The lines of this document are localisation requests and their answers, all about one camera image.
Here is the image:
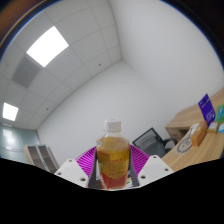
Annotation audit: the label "green flat packet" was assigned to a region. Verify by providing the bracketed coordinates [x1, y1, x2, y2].
[214, 104, 224, 124]

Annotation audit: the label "grey mesh office chair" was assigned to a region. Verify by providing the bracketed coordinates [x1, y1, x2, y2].
[132, 127, 178, 159]

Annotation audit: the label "purple stand-up pouch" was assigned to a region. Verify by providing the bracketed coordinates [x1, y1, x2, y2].
[197, 93, 217, 128]

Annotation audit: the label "tan small packet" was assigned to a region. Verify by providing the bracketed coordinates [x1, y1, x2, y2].
[207, 121, 220, 134]

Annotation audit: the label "amber drink bottle white cap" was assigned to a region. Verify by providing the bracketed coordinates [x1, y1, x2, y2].
[95, 118, 131, 191]

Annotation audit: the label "large rectangular ceiling light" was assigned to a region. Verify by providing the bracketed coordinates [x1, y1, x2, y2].
[26, 25, 70, 68]

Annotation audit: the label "small rectangular ceiling light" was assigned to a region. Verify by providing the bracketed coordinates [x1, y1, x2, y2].
[2, 102, 20, 122]

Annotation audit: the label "wooden shelf cabinet glass doors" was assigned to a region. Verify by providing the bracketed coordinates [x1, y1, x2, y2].
[23, 144, 61, 174]

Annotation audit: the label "wooden side desk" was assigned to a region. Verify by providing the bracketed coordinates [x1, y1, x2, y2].
[164, 88, 224, 141]

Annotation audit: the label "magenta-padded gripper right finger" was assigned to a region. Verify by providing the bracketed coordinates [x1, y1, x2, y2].
[128, 143, 174, 188]

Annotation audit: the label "orange cardboard box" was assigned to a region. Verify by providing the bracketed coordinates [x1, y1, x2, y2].
[189, 120, 209, 148]

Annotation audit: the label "round white printed disc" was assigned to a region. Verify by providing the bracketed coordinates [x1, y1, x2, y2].
[175, 128, 198, 154]

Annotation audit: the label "grey ceiling air vent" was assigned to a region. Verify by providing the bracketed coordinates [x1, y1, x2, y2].
[11, 55, 42, 89]

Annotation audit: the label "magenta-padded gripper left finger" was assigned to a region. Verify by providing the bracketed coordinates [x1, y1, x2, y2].
[54, 143, 99, 189]

